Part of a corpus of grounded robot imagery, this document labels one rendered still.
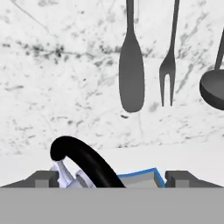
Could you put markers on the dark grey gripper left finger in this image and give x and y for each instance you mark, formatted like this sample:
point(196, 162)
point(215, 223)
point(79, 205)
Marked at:
point(43, 178)

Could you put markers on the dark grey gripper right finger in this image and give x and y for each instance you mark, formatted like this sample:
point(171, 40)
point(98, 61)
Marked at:
point(180, 178)

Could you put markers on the grey tray with blue rim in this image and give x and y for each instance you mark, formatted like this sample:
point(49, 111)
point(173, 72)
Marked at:
point(143, 179)

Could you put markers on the dark grey hanging fork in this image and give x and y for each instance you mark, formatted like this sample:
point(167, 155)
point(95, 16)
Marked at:
point(169, 64)

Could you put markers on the dark grey hanging ladle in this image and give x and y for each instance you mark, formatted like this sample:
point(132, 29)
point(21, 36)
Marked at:
point(214, 84)

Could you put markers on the dark grey hanging spatula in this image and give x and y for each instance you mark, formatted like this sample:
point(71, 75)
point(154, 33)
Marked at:
point(131, 73)

